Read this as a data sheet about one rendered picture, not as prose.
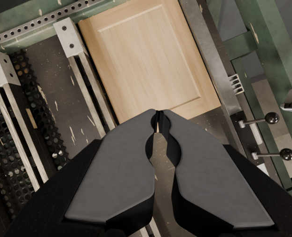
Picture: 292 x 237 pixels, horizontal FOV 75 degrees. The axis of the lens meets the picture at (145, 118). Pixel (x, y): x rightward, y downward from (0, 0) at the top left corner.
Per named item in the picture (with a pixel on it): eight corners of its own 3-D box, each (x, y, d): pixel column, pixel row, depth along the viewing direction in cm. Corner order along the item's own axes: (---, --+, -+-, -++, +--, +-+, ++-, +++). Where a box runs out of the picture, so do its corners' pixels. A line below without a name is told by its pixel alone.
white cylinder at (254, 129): (259, 141, 72) (251, 122, 72) (264, 142, 69) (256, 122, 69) (252, 144, 72) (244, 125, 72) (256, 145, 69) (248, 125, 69)
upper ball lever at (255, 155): (252, 147, 69) (294, 145, 57) (256, 157, 69) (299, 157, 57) (246, 152, 67) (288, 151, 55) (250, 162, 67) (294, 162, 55)
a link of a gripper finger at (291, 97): (285, 91, 59) (312, 88, 50) (280, 110, 59) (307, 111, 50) (275, 89, 59) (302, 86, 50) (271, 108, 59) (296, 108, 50)
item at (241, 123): (239, 117, 69) (279, 108, 57) (243, 127, 69) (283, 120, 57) (233, 121, 67) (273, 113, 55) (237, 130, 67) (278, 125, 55)
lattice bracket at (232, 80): (233, 75, 72) (237, 73, 69) (240, 92, 72) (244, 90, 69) (223, 79, 72) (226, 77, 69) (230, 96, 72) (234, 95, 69)
